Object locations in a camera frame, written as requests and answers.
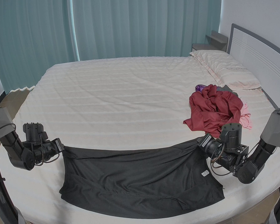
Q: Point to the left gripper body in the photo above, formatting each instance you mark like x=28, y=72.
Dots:
x=52, y=149

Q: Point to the black polo shirt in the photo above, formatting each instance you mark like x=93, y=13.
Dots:
x=130, y=171

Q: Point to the dark red garment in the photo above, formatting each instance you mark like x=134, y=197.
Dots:
x=210, y=113

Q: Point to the purple garment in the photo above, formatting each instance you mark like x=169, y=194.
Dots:
x=200, y=88

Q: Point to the cream pillow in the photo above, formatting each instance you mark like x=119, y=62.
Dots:
x=226, y=69

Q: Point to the blue-green curtain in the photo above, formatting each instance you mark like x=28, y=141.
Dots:
x=30, y=31
x=142, y=20

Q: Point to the grey garment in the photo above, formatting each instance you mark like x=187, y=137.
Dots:
x=227, y=89

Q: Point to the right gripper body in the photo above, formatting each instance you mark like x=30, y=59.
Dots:
x=211, y=146

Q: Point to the pink garment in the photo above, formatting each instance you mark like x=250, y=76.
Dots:
x=246, y=118

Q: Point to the grey bedside table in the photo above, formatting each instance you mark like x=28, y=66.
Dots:
x=217, y=40

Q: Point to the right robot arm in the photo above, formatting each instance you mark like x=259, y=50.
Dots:
x=268, y=134

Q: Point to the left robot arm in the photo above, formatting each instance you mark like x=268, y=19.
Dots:
x=18, y=155

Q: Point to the bed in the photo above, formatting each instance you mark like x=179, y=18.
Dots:
x=119, y=97

